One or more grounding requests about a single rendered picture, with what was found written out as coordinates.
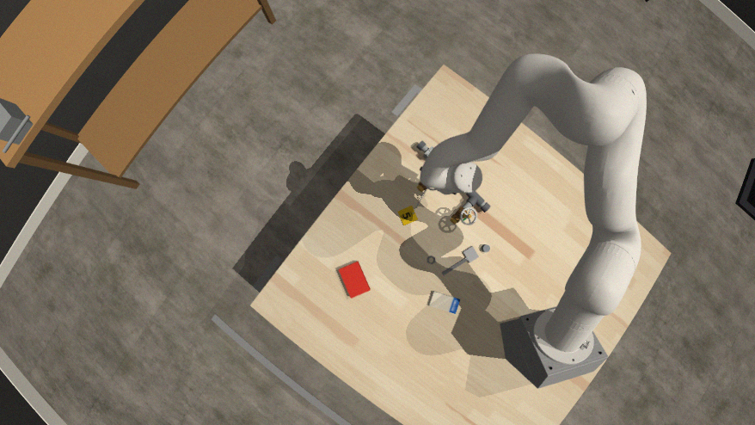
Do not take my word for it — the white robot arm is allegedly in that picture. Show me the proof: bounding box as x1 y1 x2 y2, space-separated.
420 53 647 365

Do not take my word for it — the grey pipe manifold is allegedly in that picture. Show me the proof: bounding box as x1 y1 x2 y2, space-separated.
416 140 491 225

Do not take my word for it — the yellow square tag on metal chain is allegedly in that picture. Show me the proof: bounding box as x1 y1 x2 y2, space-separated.
398 206 417 225

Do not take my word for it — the red flat block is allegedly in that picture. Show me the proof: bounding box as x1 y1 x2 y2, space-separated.
339 261 371 298

